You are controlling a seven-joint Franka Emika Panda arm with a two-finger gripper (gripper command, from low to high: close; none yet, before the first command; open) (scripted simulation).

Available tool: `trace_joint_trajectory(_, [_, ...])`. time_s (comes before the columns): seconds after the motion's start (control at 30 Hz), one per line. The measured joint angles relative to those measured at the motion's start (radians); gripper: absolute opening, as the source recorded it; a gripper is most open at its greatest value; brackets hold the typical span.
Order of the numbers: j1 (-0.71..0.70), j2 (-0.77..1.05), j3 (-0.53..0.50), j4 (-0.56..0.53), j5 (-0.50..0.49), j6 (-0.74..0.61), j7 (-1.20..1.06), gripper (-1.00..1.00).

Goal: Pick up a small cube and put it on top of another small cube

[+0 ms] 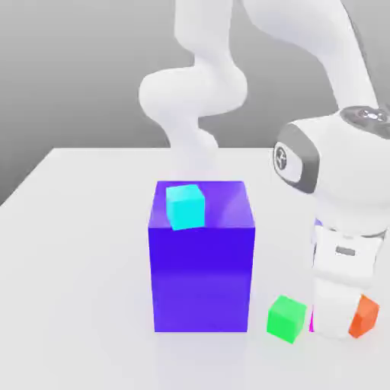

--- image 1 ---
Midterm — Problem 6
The small orange cube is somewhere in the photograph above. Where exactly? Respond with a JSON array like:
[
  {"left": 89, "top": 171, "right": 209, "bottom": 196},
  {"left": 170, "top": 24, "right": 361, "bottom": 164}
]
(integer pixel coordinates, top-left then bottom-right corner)
[{"left": 347, "top": 292, "right": 381, "bottom": 340}]

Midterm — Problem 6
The small green cube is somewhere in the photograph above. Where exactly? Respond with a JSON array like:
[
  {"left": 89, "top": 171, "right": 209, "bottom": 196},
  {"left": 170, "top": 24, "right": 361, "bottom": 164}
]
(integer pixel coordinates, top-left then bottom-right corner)
[{"left": 266, "top": 294, "right": 308, "bottom": 345}]

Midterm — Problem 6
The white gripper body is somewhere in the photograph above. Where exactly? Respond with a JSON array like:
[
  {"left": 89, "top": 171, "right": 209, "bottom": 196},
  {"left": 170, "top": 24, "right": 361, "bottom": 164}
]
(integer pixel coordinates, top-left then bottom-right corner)
[{"left": 312, "top": 269, "right": 375, "bottom": 340}]

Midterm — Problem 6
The small cyan cube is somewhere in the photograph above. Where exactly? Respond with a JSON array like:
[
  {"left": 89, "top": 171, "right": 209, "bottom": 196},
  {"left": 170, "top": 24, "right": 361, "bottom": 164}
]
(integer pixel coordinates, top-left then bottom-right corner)
[{"left": 165, "top": 184, "right": 206, "bottom": 232}]

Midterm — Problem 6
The large blue box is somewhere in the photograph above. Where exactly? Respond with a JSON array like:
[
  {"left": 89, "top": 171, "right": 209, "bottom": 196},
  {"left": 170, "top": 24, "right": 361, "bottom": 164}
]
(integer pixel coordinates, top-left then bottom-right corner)
[{"left": 147, "top": 180, "right": 256, "bottom": 334}]

